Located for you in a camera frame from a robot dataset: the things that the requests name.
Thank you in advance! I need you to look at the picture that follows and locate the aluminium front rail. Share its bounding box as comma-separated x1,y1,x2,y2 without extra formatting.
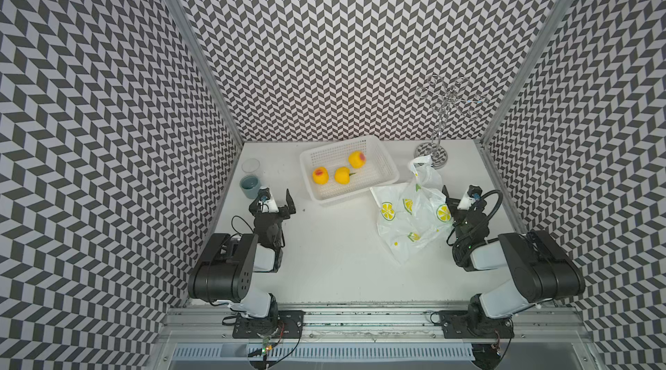
157,301,592,344

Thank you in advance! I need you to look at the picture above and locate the yellow peach middle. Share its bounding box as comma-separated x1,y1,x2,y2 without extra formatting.
334,166,355,185

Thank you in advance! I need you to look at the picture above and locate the yellow peach left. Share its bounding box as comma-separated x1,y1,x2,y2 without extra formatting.
312,167,330,185

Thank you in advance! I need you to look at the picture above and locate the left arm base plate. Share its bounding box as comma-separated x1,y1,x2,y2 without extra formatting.
232,310,305,340

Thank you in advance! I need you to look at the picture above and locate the chrome wire cup stand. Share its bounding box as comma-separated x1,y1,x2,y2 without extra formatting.
414,75,484,169

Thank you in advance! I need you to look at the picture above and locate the yellow peach with red spot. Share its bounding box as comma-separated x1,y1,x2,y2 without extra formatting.
348,151,366,170

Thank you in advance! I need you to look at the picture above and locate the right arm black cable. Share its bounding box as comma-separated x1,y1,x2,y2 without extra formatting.
446,188,505,267

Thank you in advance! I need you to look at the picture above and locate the clear glass cup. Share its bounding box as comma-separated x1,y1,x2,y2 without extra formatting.
241,158,261,177

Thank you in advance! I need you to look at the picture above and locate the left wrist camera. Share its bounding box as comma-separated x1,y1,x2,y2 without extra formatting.
258,188,279,213

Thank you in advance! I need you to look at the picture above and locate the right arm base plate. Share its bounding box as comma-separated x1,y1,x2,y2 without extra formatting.
438,310,514,340

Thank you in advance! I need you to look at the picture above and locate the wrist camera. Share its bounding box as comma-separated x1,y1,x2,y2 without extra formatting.
258,188,279,213
457,185,486,210

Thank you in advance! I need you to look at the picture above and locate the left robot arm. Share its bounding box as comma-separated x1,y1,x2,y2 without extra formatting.
187,188,297,327

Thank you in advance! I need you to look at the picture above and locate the white plastic basket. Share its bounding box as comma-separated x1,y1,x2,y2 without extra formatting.
299,135,400,205

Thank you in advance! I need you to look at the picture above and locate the teal ceramic cup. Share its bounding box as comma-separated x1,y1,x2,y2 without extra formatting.
239,174,261,200

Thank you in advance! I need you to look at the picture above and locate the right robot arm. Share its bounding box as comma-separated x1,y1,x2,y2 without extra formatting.
438,185,586,339

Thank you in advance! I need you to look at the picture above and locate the lemon print plastic bag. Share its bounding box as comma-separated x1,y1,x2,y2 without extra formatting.
370,156,454,265

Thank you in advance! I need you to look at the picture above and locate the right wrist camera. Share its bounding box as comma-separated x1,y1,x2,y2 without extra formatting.
457,185,486,210

